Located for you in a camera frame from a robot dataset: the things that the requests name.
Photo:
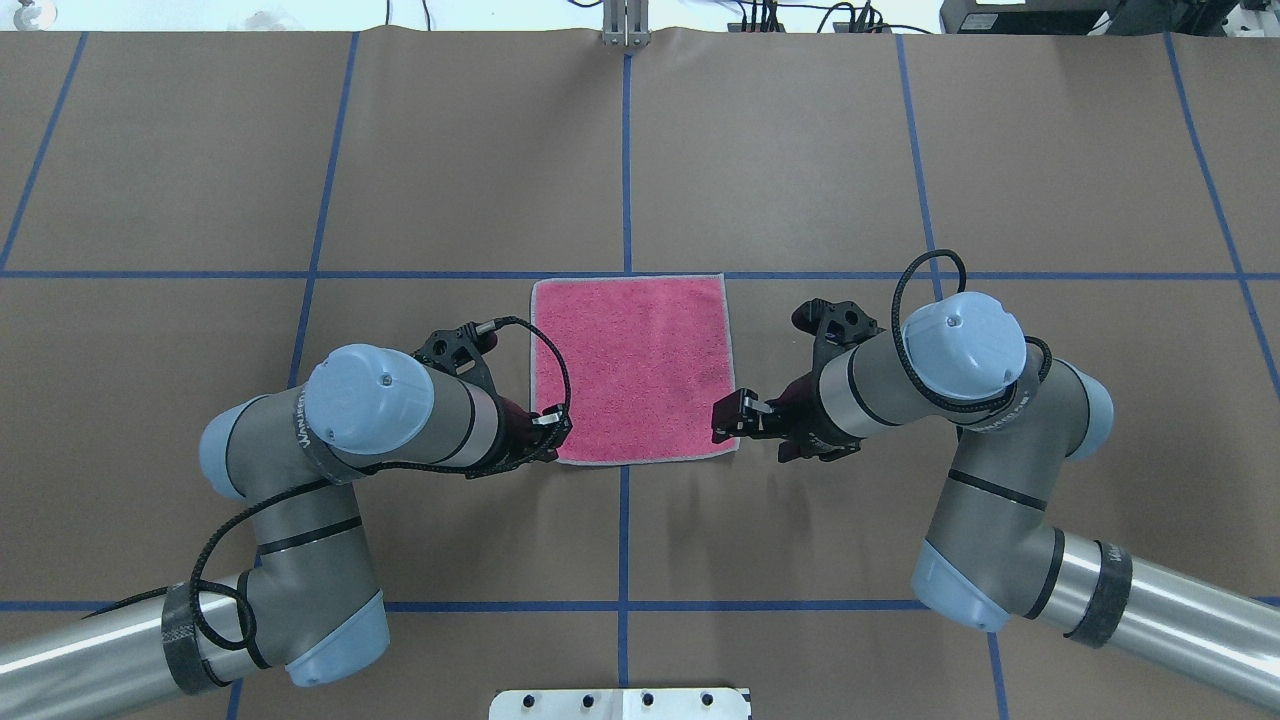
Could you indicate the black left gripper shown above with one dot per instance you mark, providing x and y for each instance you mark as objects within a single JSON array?
[{"x": 515, "y": 427}]

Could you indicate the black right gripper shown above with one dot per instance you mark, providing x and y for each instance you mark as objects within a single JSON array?
[{"x": 795, "y": 408}]

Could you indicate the pink and grey towel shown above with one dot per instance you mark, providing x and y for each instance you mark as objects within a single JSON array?
[{"x": 645, "y": 358}]

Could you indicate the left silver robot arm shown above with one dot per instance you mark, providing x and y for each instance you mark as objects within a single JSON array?
[{"x": 289, "y": 581}]

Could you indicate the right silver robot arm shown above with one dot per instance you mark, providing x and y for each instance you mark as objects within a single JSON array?
[{"x": 990, "y": 554}]

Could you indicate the black box with label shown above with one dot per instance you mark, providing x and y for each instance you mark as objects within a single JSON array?
[{"x": 1070, "y": 18}]

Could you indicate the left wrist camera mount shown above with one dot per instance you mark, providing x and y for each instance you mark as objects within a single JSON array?
[{"x": 460, "y": 351}]

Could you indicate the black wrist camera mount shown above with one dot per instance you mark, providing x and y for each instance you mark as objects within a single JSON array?
[{"x": 834, "y": 326}]

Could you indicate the white pedestal base plate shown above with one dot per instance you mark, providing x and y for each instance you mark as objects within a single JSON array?
[{"x": 623, "y": 703}]

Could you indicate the aluminium frame post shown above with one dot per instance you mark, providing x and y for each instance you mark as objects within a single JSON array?
[{"x": 625, "y": 23}]

